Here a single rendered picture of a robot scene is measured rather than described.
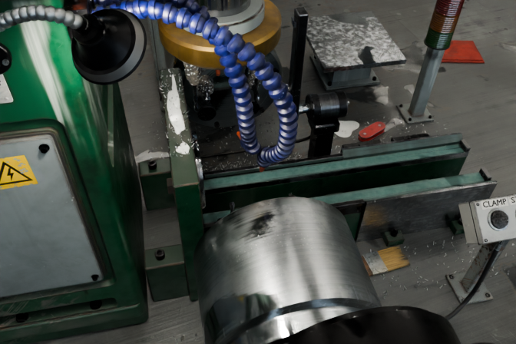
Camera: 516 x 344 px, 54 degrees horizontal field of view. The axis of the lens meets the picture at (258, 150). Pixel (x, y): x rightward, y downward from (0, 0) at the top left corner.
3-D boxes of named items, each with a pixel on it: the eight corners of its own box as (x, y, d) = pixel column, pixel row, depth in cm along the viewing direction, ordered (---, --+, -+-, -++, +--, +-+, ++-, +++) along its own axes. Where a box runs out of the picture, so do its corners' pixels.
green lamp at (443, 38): (431, 51, 122) (436, 34, 119) (420, 38, 126) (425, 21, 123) (454, 48, 123) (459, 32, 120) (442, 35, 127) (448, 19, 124)
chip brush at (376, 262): (321, 292, 101) (321, 289, 100) (311, 271, 104) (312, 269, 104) (411, 265, 106) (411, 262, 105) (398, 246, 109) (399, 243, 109)
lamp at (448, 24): (436, 34, 119) (441, 18, 116) (425, 21, 123) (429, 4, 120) (459, 32, 120) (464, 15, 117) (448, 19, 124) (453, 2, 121)
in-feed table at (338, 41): (319, 102, 143) (323, 68, 135) (295, 50, 162) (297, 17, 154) (398, 93, 147) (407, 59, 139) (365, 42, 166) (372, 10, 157)
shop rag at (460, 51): (473, 42, 167) (474, 40, 167) (484, 63, 159) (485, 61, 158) (428, 41, 167) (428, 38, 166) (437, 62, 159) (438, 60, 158)
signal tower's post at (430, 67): (407, 124, 137) (451, -21, 108) (395, 106, 143) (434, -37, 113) (434, 120, 139) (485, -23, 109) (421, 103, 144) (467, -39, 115)
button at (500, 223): (487, 230, 82) (494, 229, 80) (484, 212, 82) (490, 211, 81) (504, 227, 82) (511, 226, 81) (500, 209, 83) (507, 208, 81)
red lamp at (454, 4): (441, 18, 116) (447, -1, 112) (429, 4, 120) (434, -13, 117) (464, 15, 117) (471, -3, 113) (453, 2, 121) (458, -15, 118)
